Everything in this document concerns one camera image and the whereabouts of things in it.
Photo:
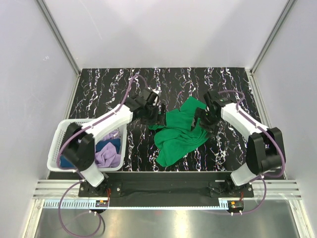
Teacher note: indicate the dark blue t shirt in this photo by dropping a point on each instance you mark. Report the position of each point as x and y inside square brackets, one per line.
[111, 144]

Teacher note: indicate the left aluminium frame post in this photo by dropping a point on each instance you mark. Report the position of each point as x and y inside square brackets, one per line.
[57, 34]

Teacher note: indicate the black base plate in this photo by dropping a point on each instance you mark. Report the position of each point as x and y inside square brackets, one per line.
[165, 189]

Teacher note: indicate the green t shirt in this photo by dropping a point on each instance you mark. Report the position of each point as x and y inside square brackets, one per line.
[176, 139]

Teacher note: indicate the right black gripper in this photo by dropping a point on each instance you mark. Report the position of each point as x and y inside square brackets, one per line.
[199, 114]

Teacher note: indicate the left orange connector box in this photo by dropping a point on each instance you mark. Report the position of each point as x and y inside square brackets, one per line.
[102, 203]

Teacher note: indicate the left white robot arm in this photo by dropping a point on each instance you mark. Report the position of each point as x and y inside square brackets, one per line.
[79, 142]

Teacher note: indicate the right orange connector box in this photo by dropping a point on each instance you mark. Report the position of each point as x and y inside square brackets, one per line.
[236, 205]

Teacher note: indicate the white plastic laundry basket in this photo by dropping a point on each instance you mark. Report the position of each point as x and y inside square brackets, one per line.
[57, 142]

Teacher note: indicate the lilac t shirt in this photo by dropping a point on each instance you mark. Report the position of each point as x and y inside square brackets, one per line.
[106, 153]

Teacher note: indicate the right aluminium frame post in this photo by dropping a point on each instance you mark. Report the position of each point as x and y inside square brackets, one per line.
[273, 34]

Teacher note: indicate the orange connector box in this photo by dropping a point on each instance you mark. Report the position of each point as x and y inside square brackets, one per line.
[236, 205]
[102, 203]

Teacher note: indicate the aluminium front rail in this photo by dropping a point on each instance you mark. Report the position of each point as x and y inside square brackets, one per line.
[275, 189]

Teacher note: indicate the white slotted cable duct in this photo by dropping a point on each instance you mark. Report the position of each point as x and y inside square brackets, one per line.
[91, 204]

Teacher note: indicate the aluminium frame post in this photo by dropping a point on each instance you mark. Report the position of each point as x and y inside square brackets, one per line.
[273, 34]
[57, 34]

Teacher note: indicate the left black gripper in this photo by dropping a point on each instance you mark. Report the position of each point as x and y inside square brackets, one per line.
[158, 119]

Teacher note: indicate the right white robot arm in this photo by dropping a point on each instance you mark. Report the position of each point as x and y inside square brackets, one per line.
[265, 154]

